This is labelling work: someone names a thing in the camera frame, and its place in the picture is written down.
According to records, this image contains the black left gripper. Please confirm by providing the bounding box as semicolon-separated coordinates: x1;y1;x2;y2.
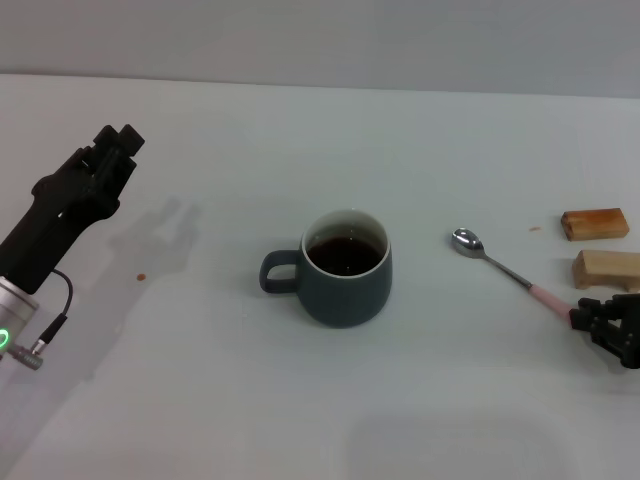
0;124;147;295

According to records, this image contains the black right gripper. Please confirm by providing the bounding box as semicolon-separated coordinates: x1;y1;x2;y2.
567;293;640;370

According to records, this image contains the pink handled metal spoon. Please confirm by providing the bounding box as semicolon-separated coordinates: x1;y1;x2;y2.
451;227;574;322

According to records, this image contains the dark grey ceramic coffee cup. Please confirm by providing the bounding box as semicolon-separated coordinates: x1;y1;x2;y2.
258;208;394;330

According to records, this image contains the plain light wooden block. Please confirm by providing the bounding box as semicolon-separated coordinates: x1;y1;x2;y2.
572;249;640;294

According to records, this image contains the stained wooden block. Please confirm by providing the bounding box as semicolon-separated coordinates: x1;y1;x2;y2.
560;208;629;242

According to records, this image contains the black cable with metal plug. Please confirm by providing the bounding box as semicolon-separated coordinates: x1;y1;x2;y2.
8;269;74;371

